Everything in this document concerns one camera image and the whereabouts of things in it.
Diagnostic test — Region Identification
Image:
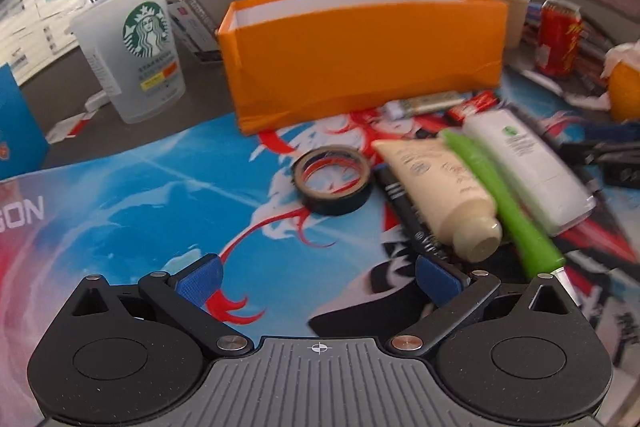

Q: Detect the cream cosmetic tube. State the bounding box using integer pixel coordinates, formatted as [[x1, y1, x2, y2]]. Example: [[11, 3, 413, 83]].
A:
[[371, 138, 503, 264]]

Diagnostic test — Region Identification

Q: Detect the red and white paper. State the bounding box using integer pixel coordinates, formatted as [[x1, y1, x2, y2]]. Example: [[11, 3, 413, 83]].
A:
[[46, 91, 111, 144]]

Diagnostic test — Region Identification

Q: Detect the white cosmetic tube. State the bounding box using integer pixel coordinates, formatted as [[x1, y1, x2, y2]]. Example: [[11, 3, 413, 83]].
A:
[[462, 111, 597, 237]]

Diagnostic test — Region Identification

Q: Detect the green cosmetic tube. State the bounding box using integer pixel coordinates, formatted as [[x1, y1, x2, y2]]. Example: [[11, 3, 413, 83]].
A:
[[440, 128, 567, 283]]

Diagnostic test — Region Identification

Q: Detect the beige paper cup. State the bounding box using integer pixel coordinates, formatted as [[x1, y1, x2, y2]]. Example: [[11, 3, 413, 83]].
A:
[[487, 0, 532, 50]]

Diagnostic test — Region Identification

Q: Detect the orange fruit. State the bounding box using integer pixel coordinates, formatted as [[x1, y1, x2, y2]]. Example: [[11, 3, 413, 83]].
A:
[[607, 62, 640, 124]]

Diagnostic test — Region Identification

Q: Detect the white crumpled tissue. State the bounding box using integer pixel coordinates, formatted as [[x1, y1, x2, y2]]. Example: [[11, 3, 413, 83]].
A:
[[600, 41, 640, 78]]

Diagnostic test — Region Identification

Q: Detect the printed anime desk mat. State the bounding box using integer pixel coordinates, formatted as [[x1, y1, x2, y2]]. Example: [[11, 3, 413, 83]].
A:
[[0, 67, 640, 427]]

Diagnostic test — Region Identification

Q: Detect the red drink can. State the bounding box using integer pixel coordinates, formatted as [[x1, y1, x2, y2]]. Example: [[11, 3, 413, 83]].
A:
[[534, 0, 585, 78]]

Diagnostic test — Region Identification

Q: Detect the orange cardboard box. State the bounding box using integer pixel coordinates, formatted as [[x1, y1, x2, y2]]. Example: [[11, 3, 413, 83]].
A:
[[216, 0, 509, 136]]

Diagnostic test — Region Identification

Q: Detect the black marker pen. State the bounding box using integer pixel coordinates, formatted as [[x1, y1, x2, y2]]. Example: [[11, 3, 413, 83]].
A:
[[375, 167, 451, 263]]

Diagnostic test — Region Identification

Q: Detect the blue paper bag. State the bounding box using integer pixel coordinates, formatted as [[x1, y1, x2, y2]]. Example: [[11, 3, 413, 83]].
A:
[[0, 63, 50, 182]]

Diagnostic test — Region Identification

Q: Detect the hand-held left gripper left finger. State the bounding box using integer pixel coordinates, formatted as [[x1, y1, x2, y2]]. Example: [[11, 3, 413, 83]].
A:
[[70, 254, 253, 355]]

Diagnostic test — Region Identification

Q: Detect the translucent plastic cup green logo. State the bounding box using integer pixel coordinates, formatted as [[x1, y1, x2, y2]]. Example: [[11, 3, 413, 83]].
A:
[[69, 0, 187, 124]]

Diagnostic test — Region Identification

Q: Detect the black tape roll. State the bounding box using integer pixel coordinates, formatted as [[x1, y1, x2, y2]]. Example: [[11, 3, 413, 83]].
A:
[[291, 147, 374, 215]]

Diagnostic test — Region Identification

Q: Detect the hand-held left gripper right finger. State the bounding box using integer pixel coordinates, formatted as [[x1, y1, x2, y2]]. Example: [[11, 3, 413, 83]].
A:
[[387, 254, 576, 353]]

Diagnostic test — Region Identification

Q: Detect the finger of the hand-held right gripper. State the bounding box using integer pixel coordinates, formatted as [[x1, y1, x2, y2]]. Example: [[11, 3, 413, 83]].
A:
[[597, 159, 640, 188], [557, 121, 640, 165]]

